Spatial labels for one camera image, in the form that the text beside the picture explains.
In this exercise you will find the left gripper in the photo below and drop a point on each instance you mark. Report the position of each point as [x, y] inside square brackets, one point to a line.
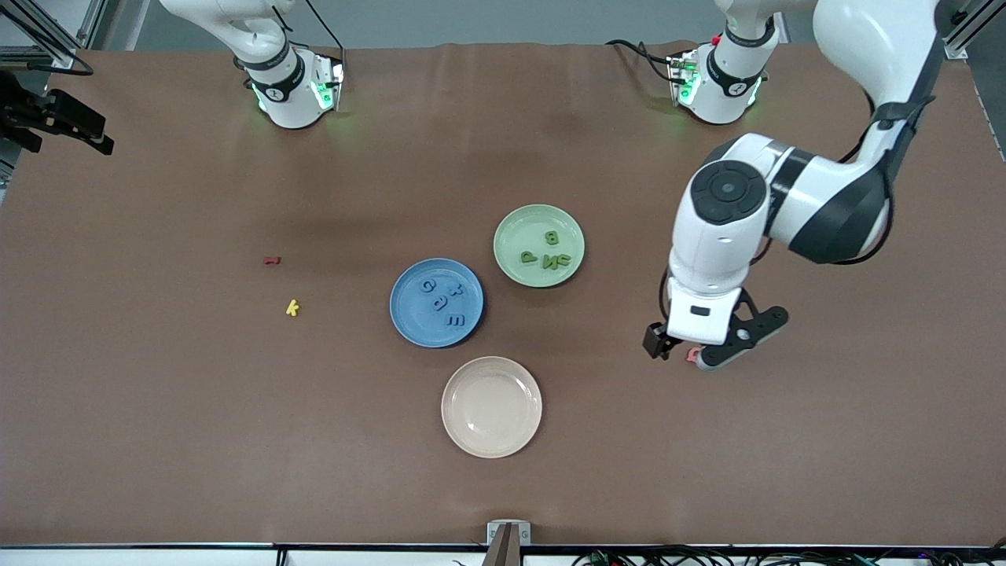
[656, 340]

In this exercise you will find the pink foam letter Q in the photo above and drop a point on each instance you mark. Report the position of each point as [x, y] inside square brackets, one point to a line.
[692, 355]

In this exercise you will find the green foam letter N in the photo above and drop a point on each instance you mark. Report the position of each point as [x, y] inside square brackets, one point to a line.
[563, 262]

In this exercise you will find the green foam letter P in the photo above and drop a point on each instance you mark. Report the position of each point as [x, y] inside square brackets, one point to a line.
[530, 258]

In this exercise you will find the blue foam letter m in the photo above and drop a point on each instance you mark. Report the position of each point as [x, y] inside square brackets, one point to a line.
[456, 321]

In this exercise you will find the blue foam letter a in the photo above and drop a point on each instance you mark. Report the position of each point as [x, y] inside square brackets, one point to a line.
[442, 305]

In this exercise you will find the blue foam letter G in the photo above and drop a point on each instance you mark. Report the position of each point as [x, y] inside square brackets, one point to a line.
[424, 285]

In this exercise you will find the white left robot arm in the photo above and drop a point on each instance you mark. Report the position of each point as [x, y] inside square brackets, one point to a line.
[833, 196]

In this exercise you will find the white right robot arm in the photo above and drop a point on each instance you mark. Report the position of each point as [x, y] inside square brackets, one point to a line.
[291, 94]

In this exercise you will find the green plate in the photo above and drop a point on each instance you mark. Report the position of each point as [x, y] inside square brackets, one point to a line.
[523, 228]

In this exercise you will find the beige plate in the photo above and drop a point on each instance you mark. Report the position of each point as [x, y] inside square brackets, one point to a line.
[491, 406]

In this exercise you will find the brown table cover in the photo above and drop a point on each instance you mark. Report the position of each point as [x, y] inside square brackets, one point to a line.
[503, 157]

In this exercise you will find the blue plate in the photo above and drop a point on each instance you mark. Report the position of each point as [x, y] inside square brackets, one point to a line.
[413, 314]

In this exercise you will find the yellow foam letter k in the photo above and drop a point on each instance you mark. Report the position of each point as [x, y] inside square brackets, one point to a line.
[291, 307]

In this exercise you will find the aluminium frame profile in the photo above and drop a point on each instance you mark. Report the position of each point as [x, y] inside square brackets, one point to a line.
[955, 49]
[39, 56]

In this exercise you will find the grey metal bracket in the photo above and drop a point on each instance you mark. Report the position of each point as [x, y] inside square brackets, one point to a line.
[492, 533]

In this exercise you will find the grey camera post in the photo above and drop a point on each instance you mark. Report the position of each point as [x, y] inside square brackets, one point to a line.
[507, 550]

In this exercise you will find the white table edge rail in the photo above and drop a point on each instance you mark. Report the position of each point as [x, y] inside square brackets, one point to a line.
[157, 558]

